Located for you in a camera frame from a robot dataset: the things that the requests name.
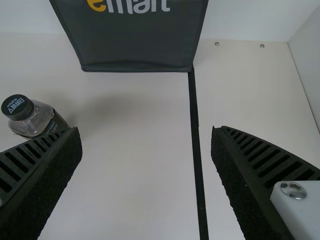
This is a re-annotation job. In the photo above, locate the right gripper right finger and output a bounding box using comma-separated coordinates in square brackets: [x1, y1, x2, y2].
[210, 125, 320, 240]

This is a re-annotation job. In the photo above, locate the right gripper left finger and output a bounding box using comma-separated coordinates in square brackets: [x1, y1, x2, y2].
[0, 126, 83, 240]

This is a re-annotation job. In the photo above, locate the dark coffee bottle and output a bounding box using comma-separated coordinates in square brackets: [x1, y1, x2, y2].
[0, 94, 71, 141]

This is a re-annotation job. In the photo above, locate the black strip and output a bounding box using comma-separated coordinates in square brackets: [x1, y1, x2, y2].
[187, 65, 210, 240]

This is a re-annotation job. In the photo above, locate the dark grey bag with straps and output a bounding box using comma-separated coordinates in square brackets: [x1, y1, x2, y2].
[48, 0, 210, 73]

